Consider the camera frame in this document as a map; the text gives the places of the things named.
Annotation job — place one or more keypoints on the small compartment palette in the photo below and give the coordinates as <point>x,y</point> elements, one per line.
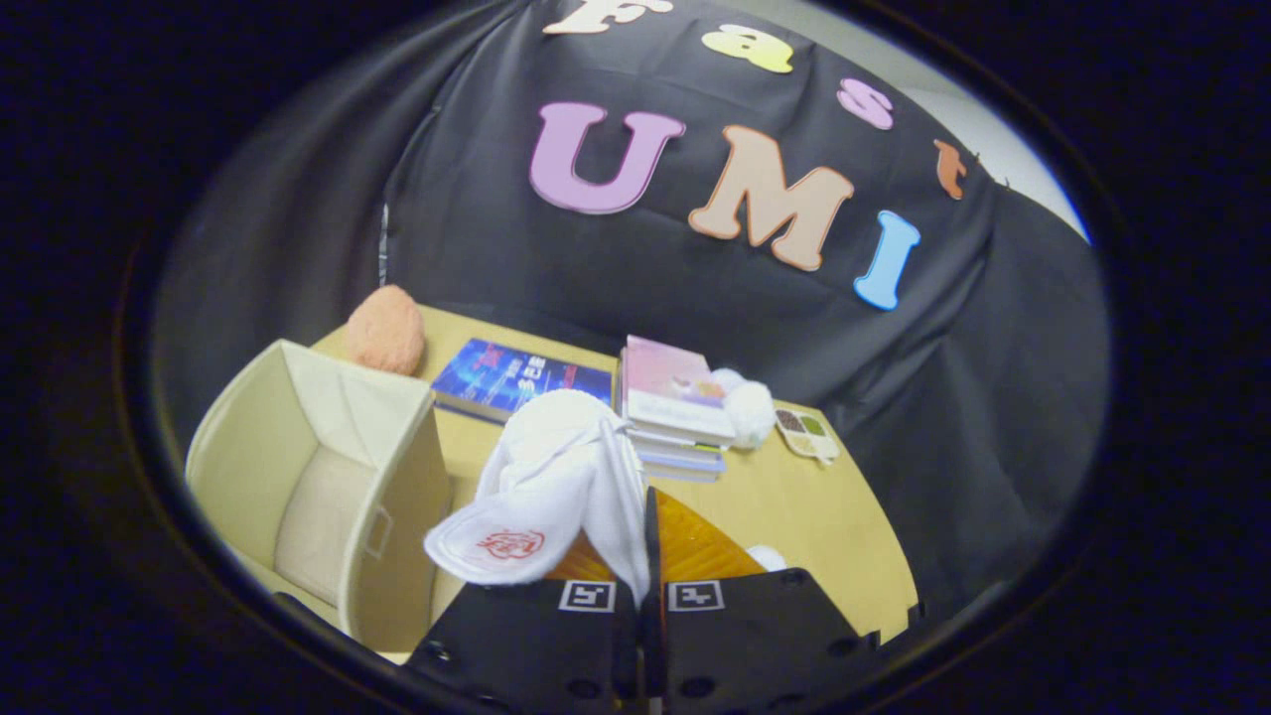
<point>806,435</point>

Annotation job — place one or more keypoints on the beige fabric storage box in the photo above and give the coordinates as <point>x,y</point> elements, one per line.
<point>248,447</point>

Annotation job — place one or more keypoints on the white canvas shoe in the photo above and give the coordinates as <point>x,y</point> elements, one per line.
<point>556,467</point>
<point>767,558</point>

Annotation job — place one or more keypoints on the white book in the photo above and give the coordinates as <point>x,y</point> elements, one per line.
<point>685,454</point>

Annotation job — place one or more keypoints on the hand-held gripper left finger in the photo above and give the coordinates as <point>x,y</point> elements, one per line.
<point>536,645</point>

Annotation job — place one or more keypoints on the pink cover book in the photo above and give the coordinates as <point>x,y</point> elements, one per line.
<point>665,382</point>

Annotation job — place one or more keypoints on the white fluffy ball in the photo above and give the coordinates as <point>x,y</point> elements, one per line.
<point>750,407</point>

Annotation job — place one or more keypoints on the orange fluffy ball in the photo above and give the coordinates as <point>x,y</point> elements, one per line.
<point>385,330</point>

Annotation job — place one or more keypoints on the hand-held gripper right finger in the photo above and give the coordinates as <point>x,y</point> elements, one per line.
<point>755,636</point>

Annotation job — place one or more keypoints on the blue-edged book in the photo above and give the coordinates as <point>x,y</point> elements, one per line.
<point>685,474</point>

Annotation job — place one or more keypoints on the dark blue book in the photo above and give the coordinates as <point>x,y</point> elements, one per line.
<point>496,372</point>

